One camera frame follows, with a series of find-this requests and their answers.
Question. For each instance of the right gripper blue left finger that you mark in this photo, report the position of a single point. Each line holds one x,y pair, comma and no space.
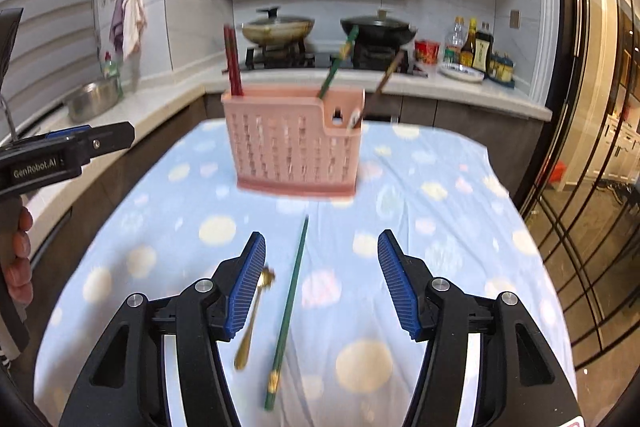
239,282

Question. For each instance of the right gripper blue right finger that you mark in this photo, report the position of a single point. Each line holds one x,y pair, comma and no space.
405,299

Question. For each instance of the dark brown chopstick gold band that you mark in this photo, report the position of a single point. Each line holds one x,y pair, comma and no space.
357,117

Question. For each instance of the dark red chopstick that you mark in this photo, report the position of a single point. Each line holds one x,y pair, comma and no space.
227,29
237,88

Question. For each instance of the green chopstick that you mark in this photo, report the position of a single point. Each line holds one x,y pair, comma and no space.
276,367
342,56

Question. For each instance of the left hand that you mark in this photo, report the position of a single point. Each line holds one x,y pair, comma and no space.
18,274

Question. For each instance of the gold flower spoon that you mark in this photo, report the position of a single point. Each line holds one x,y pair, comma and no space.
265,280

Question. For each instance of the steel faucet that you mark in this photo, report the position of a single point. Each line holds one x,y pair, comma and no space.
9,119

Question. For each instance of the steel pot on counter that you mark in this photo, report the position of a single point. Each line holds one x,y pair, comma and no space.
92,99

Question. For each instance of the blue planet pattern tablecloth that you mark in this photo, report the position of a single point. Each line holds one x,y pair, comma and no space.
347,362

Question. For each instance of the green dish soap bottle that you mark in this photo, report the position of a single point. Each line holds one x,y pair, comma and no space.
111,72

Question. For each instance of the pink perforated utensil holder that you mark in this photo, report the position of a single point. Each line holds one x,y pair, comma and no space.
285,140

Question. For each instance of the purple hanging towel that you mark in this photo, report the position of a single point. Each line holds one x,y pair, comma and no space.
117,26

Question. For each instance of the white hanging towel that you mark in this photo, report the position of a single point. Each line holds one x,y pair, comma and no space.
133,25

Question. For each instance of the white plate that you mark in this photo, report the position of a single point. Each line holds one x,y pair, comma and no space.
460,72

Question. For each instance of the black gas stove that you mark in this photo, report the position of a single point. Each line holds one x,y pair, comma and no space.
299,55

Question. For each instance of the red instant noodle cup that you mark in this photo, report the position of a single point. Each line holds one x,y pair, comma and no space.
426,51

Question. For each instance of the seasoning jar set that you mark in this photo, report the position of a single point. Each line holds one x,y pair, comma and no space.
501,69

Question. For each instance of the clear oil bottle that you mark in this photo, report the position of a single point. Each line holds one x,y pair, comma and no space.
454,41

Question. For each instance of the beige wok with lid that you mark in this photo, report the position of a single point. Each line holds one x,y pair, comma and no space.
275,29

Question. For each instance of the amber sauce bottle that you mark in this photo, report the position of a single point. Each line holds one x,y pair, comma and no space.
466,55

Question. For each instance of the black wok with lid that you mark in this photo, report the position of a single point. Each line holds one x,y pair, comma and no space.
379,30

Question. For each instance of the dark soy sauce bottle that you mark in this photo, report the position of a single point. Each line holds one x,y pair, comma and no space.
484,41

